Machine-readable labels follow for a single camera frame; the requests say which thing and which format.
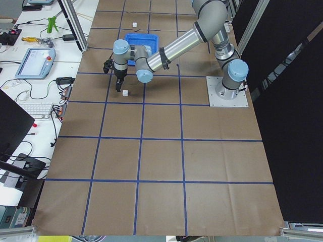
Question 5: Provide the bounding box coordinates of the white keyboard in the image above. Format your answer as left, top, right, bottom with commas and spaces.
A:
18, 102, 52, 119

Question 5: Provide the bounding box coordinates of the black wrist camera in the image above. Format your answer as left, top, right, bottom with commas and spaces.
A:
103, 58, 113, 74

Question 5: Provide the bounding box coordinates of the black power adapter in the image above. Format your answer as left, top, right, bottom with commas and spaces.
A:
62, 34, 75, 41

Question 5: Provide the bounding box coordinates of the black monitor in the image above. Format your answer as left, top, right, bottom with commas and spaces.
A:
0, 90, 35, 162

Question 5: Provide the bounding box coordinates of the green clamp tool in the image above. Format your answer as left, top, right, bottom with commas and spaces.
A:
46, 16, 58, 34

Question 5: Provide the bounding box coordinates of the blue plastic tray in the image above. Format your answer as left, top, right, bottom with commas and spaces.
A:
124, 33, 159, 56

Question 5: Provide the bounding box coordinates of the aluminium frame post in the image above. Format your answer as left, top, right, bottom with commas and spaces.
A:
58, 0, 88, 53

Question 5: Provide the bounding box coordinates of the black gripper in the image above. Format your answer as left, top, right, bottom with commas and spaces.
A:
114, 69, 126, 92

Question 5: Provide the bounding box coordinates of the teach pendant tablet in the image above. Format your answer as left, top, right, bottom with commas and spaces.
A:
15, 48, 56, 80

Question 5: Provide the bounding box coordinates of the yellow screwdriver tool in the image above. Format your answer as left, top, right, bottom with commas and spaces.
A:
21, 37, 39, 42

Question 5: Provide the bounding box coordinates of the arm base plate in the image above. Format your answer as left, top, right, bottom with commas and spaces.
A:
206, 76, 249, 108

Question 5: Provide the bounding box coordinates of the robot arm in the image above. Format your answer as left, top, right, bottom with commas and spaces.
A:
103, 0, 249, 100

